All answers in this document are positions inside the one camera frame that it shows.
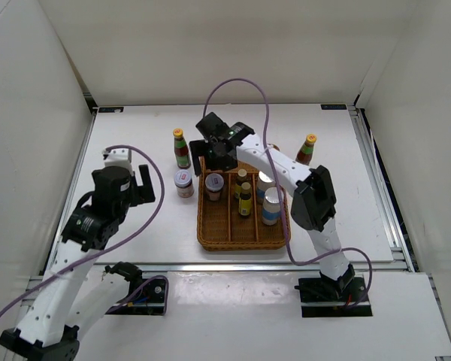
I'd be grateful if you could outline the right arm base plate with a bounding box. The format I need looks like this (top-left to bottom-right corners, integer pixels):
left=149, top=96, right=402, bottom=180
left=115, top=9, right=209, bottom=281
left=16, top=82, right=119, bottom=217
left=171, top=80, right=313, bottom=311
left=295, top=277, right=373, bottom=318

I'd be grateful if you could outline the yellow cap sauce bottle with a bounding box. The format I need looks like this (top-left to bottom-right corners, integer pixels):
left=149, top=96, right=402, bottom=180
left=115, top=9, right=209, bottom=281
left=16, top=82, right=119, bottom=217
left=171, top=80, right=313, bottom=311
left=173, top=128, right=191, bottom=169
left=295, top=134, right=317, bottom=165

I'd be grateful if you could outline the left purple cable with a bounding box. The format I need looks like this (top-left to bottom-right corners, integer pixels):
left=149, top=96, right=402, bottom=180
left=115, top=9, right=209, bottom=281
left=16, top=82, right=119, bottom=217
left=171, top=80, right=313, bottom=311
left=0, top=144, right=169, bottom=341

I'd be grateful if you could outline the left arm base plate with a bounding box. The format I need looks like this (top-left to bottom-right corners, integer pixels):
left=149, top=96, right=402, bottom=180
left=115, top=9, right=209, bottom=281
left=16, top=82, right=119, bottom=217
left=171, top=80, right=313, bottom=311
left=107, top=275, right=169, bottom=316

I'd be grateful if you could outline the silver lid jar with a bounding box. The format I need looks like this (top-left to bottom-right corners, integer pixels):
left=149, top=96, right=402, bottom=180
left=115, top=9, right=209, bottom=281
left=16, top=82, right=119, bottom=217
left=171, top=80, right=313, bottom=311
left=204, top=173, right=225, bottom=202
left=174, top=169, right=194, bottom=198

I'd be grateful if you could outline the purple cable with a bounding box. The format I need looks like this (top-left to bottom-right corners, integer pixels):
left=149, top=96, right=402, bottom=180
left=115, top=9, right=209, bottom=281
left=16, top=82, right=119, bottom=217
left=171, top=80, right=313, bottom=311
left=0, top=144, right=169, bottom=341
left=201, top=77, right=374, bottom=310

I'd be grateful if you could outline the brown wicker basket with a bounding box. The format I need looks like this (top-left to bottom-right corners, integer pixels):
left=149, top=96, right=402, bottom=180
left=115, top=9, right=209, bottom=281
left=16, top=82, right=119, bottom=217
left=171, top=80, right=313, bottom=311
left=197, top=157, right=292, bottom=252

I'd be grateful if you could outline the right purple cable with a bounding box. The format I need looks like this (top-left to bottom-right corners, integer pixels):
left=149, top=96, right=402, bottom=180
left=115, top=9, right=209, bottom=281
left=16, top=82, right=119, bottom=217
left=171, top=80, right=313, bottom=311
left=201, top=77, right=374, bottom=310

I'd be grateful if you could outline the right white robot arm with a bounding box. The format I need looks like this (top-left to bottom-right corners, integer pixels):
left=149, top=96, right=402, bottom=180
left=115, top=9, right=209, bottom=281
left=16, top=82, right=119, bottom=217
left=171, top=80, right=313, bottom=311
left=189, top=112, right=355, bottom=301

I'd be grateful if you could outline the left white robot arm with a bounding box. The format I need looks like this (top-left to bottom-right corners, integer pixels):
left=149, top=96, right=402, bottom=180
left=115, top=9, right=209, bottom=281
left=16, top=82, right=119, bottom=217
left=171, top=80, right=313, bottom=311
left=0, top=165, right=156, bottom=360

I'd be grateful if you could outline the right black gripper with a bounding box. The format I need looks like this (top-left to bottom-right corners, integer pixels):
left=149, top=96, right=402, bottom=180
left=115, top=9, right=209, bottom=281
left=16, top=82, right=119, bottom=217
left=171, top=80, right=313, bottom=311
left=189, top=140, right=238, bottom=177

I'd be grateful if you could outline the white blue canister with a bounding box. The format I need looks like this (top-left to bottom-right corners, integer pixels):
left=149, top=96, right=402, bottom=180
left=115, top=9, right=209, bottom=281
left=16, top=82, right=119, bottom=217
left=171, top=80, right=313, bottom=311
left=256, top=171, right=275, bottom=204
left=262, top=187, right=281, bottom=226

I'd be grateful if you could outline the small yellow label bottle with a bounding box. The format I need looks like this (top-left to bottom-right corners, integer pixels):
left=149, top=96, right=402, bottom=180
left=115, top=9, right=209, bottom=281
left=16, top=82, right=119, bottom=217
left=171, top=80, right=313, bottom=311
left=238, top=182, right=252, bottom=217

